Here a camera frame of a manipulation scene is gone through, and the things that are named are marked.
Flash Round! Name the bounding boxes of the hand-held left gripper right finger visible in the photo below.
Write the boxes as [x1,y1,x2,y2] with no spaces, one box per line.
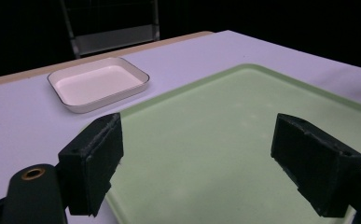
[270,113,361,218]

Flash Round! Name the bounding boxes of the metal stand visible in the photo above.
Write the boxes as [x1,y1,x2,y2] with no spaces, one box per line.
[59,0,161,60]

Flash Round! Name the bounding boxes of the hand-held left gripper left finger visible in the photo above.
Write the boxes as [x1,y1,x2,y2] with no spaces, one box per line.
[57,112,125,217]

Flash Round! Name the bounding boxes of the light green tray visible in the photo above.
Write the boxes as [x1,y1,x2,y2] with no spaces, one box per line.
[84,63,361,224]

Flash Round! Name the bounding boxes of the white rectangular tray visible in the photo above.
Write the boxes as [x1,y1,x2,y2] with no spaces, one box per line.
[47,56,150,114]

